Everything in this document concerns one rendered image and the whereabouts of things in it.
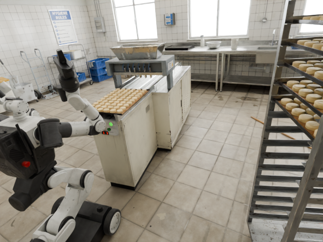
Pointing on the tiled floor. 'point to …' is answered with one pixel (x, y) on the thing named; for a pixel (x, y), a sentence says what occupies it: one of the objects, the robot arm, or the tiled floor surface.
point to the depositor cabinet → (170, 107)
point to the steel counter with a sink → (262, 49)
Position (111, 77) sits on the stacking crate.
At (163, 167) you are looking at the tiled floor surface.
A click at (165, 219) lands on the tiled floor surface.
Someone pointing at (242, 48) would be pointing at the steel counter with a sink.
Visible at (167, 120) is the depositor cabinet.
